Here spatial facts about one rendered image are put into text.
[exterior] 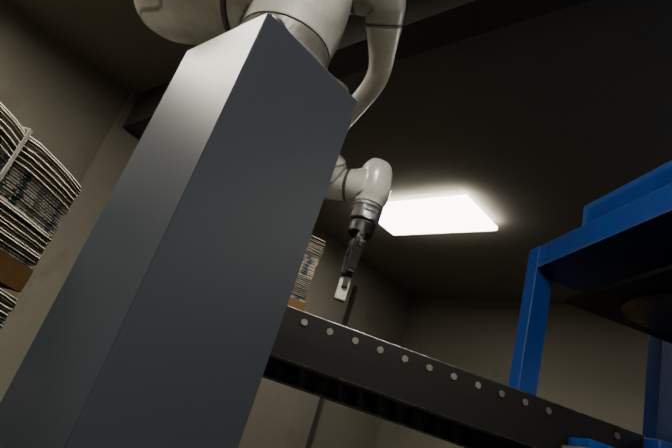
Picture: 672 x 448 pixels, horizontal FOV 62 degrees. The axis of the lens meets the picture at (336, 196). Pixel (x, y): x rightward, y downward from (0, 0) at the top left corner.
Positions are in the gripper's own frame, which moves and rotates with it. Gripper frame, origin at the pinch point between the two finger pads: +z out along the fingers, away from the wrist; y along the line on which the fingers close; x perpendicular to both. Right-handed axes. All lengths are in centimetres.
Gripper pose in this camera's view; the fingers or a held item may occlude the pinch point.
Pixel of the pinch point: (342, 288)
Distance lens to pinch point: 157.2
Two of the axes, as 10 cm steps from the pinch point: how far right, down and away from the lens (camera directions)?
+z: -2.9, 8.6, -4.2
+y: 2.4, -3.6, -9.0
